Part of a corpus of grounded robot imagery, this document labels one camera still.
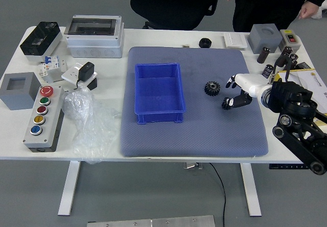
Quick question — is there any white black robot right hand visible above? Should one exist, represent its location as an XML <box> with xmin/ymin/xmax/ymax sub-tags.
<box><xmin>221</xmin><ymin>73</ymin><xmax>269</xmax><ymax>111</ymax></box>

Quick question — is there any person's left hand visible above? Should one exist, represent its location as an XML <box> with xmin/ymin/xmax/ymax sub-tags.
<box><xmin>297</xmin><ymin>1</ymin><xmax>324</xmax><ymax>20</ymax></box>

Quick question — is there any large black gear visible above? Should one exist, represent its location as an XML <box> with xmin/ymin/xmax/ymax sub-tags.
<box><xmin>203</xmin><ymin>80</ymin><xmax>221</xmax><ymax>98</ymax></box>

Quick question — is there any yellow white cardboard box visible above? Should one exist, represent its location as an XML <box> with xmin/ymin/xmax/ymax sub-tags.
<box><xmin>270</xmin><ymin>68</ymin><xmax>327</xmax><ymax>125</ymax></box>

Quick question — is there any grey distribution box clear window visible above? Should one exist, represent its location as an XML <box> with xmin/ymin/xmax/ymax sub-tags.
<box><xmin>65</xmin><ymin>15</ymin><xmax>125</xmax><ymax>58</ymax></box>

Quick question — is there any small black box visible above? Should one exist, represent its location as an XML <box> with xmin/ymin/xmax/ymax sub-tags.
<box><xmin>86</xmin><ymin>77</ymin><xmax>98</xmax><ymax>91</ymax></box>

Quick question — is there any white plush toy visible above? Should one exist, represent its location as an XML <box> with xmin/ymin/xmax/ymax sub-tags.
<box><xmin>313</xmin><ymin>1</ymin><xmax>327</xmax><ymax>20</ymax></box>

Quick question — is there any black capacitor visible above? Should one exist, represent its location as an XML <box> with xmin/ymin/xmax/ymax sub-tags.
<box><xmin>263</xmin><ymin>63</ymin><xmax>274</xmax><ymax>80</ymax></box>

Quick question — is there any brown capacitor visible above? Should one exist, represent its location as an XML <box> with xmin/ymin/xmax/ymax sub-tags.
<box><xmin>276</xmin><ymin>46</ymin><xmax>293</xmax><ymax>67</ymax></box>
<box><xmin>283</xmin><ymin>53</ymin><xmax>299</xmax><ymax>71</ymax></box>
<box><xmin>256</xmin><ymin>47</ymin><xmax>271</xmax><ymax>64</ymax></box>

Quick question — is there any grey cube round recess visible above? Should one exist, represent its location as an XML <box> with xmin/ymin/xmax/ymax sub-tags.
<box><xmin>248</xmin><ymin>24</ymin><xmax>279</xmax><ymax>55</ymax></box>

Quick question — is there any person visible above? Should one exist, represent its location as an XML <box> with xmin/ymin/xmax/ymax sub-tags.
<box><xmin>231</xmin><ymin>0</ymin><xmax>327</xmax><ymax>33</ymax></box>

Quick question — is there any black office chair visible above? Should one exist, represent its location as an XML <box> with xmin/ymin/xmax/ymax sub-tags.
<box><xmin>130</xmin><ymin>0</ymin><xmax>220</xmax><ymax>31</ymax></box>

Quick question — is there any small black module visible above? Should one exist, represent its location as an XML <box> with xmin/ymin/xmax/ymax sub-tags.
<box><xmin>296</xmin><ymin>62</ymin><xmax>314</xmax><ymax>72</ymax></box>

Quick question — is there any blue-grey mat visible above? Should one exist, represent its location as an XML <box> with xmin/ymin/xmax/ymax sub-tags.
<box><xmin>120</xmin><ymin>46</ymin><xmax>269</xmax><ymax>158</ymax></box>

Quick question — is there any blue plastic bin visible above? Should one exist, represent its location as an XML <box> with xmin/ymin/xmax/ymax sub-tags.
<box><xmin>134</xmin><ymin>62</ymin><xmax>186</xmax><ymax>125</ymax></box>

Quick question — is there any black table control panel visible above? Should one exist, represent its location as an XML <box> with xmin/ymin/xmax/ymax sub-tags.
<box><xmin>268</xmin><ymin>163</ymin><xmax>309</xmax><ymax>170</ymax></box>

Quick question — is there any white table leg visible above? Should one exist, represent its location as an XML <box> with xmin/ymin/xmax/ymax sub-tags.
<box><xmin>57</xmin><ymin>161</ymin><xmax>82</xmax><ymax>216</ymax></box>
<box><xmin>240</xmin><ymin>163</ymin><xmax>262</xmax><ymax>217</ymax></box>

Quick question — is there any black power adapter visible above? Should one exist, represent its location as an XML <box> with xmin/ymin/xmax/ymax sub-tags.
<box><xmin>74</xmin><ymin>61</ymin><xmax>95</xmax><ymax>90</ymax></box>

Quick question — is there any clear plastic bag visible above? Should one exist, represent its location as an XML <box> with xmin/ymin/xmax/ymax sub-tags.
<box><xmin>62</xmin><ymin>87</ymin><xmax>122</xmax><ymax>165</ymax></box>

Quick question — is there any metal plate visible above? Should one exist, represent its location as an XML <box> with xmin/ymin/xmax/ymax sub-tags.
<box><xmin>86</xmin><ymin>215</ymin><xmax>216</xmax><ymax>227</ymax></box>

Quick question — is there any white socket panel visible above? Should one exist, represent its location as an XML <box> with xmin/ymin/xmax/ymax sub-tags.
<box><xmin>61</xmin><ymin>62</ymin><xmax>99</xmax><ymax>87</ymax></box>

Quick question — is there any white blue circuit breaker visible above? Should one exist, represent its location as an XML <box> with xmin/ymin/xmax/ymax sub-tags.
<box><xmin>43</xmin><ymin>55</ymin><xmax>68</xmax><ymax>83</ymax></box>

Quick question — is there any white orange circuit breaker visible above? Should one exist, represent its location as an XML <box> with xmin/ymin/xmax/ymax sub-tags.
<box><xmin>37</xmin><ymin>62</ymin><xmax>52</xmax><ymax>79</ymax></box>

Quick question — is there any grey five-button control station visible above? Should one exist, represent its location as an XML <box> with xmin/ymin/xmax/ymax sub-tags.
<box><xmin>22</xmin><ymin>85</ymin><xmax>65</xmax><ymax>153</ymax></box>

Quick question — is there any grey cube square recess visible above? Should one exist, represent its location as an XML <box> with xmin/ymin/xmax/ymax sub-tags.
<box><xmin>0</xmin><ymin>72</ymin><xmax>36</xmax><ymax>111</ymax></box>

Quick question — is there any grey two-button switch box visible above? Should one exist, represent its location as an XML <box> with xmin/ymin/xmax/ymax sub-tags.
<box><xmin>278</xmin><ymin>29</ymin><xmax>302</xmax><ymax>53</ymax></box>

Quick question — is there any white wall switch panel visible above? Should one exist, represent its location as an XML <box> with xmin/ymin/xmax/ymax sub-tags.
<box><xmin>222</xmin><ymin>32</ymin><xmax>248</xmax><ymax>50</ymax></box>

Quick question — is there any metal under-table bracket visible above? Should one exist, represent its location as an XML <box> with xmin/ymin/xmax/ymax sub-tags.
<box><xmin>183</xmin><ymin>162</ymin><xmax>204</xmax><ymax>170</ymax></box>

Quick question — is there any black floor cable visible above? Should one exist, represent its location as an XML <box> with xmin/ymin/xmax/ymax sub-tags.
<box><xmin>209</xmin><ymin>163</ymin><xmax>227</xmax><ymax>227</ymax></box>

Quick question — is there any black-lidded white enclosure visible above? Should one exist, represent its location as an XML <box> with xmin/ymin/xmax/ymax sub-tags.
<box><xmin>19</xmin><ymin>21</ymin><xmax>63</xmax><ymax>63</ymax></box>

